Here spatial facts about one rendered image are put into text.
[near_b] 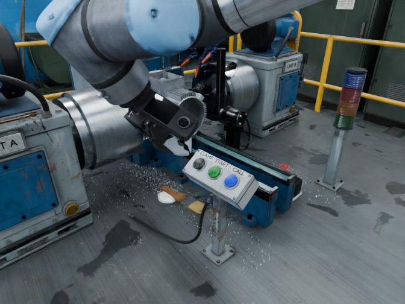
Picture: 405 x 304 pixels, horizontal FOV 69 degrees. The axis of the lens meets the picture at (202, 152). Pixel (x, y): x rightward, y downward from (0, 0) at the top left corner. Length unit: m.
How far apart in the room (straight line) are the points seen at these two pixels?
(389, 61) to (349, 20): 0.68
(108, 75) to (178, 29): 0.15
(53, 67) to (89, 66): 4.65
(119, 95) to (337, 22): 3.94
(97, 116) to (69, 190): 0.22
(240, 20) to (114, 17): 0.18
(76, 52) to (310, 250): 0.74
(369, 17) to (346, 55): 0.47
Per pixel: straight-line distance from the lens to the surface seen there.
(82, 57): 0.46
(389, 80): 4.08
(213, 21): 0.48
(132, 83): 0.50
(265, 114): 1.44
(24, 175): 0.83
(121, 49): 0.41
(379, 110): 4.18
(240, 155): 1.06
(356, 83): 1.03
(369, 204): 1.15
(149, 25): 0.36
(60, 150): 0.85
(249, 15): 0.46
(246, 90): 1.29
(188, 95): 1.09
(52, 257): 0.93
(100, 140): 0.90
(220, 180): 0.66
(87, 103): 0.92
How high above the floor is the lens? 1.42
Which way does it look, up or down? 28 degrees down
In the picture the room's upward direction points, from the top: straight up
